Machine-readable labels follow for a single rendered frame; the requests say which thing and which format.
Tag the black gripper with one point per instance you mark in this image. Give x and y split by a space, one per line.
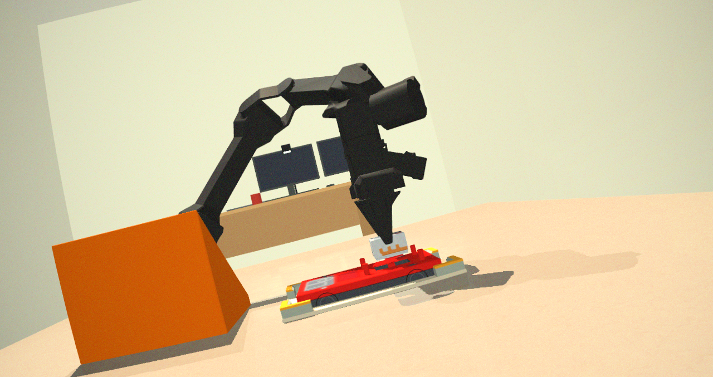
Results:
373 186

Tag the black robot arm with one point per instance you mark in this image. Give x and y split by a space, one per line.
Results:
355 97

